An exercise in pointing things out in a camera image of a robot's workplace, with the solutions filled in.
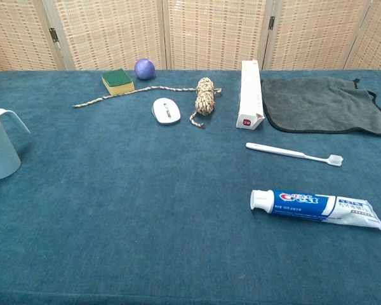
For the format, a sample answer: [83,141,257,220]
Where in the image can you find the white toothbrush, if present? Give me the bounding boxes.
[245,142,344,167]

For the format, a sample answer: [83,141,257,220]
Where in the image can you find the blue white toothpaste tube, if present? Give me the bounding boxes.
[250,189,381,233]

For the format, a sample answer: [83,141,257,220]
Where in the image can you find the white plastic cup with handle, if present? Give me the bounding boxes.
[0,108,30,181]

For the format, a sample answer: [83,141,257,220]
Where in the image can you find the white computer mouse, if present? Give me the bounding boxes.
[151,97,182,125]

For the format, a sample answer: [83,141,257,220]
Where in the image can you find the long white cardboard box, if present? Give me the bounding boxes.
[236,59,265,130]

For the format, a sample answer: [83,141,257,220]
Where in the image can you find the purple ball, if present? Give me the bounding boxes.
[134,58,156,80]

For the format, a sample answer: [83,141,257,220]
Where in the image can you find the blue tablecloth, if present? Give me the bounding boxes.
[0,69,381,305]

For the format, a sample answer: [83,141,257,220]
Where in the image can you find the green yellow sponge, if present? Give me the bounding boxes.
[101,68,136,97]

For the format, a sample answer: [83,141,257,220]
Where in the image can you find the bamboo folding screen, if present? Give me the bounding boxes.
[0,0,381,76]

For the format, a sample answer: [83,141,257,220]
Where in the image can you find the grey cloth with black trim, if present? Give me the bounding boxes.
[260,76,381,138]

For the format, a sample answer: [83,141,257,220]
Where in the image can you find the beige braided rope bundle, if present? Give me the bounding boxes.
[72,77,223,128]

